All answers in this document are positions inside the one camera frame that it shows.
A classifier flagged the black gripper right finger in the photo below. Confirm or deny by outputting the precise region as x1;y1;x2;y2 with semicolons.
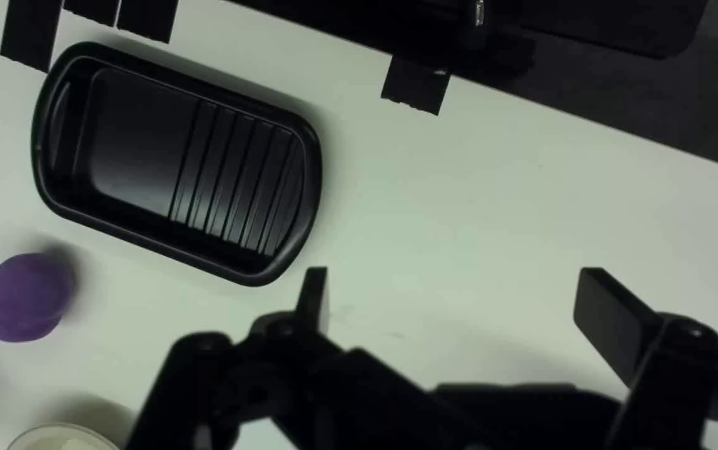
571;266;718;450

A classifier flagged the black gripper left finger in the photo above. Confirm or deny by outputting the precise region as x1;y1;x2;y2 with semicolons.
127;266;441;450

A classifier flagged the purple plum plush toy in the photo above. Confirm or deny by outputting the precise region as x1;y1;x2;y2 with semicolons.
0;251;77;346

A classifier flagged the white bowl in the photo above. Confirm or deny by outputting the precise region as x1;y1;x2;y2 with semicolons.
4;422;123;450

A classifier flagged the black plastic tray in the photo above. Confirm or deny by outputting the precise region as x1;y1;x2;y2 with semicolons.
29;39;326;288

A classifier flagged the black tape piece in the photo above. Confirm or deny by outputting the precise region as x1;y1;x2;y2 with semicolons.
0;0;65;73
114;0;181;46
379;53;452;118

